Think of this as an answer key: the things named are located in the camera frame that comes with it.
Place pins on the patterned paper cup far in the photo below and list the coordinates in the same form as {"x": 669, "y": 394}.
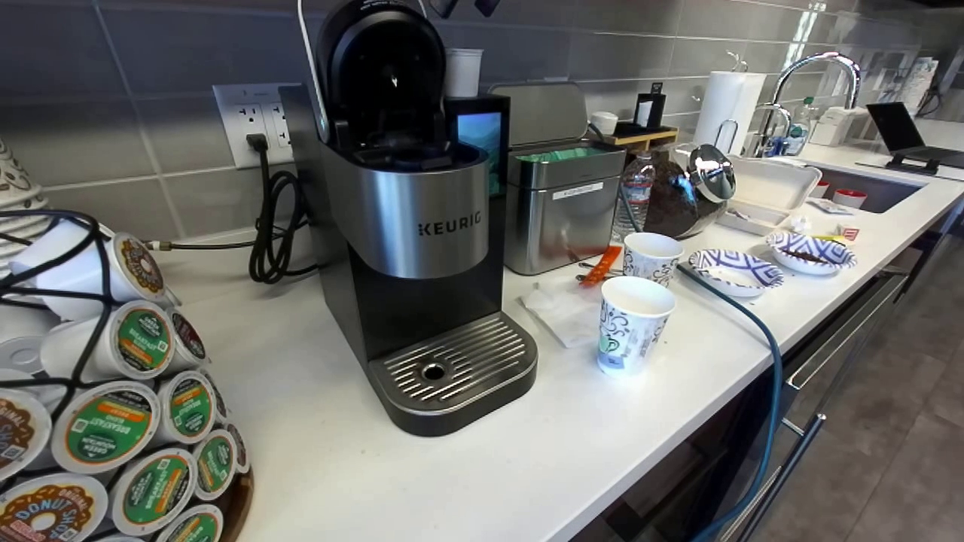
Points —
{"x": 650, "y": 257}

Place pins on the white paper towel roll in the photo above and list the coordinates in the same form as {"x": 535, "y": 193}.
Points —
{"x": 726, "y": 111}

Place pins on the wire pod carousel rack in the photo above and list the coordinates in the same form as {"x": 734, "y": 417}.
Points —
{"x": 110, "y": 424}

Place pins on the orange strip packet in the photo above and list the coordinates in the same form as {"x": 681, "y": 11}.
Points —
{"x": 600, "y": 268}

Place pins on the patterned paper cup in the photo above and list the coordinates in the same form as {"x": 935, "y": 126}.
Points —
{"x": 630, "y": 322}
{"x": 650, "y": 257}

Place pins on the beige takeout box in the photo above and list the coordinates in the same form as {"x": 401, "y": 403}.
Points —
{"x": 767, "y": 193}

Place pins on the black silver Keurig coffee machine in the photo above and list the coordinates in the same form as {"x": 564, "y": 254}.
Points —
{"x": 415, "y": 277}

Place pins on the black laptop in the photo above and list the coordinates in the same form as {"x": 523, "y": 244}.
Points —
{"x": 903, "y": 144}

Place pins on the patterned bowl with coffee grounds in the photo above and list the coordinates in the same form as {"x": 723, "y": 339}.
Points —
{"x": 804, "y": 254}

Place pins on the stainless steel sink basin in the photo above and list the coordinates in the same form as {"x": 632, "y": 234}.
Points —
{"x": 878, "y": 193}

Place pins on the chrome sink faucet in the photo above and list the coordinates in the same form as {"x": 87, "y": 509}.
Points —
{"x": 804, "y": 81}

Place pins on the white napkin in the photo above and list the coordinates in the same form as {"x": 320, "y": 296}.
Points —
{"x": 566, "y": 312}

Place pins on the stainless steel canister box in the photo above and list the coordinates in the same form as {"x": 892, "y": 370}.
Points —
{"x": 559, "y": 205}

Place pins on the black coffee grinder silver lid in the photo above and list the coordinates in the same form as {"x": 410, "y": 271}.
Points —
{"x": 685, "y": 198}

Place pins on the wooden shelf stand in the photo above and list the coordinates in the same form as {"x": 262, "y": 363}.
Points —
{"x": 639, "y": 136}

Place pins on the patterned paper cup near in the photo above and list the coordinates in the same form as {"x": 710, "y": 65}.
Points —
{"x": 630, "y": 322}

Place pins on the white wall outlet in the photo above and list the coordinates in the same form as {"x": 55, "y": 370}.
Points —
{"x": 255, "y": 111}

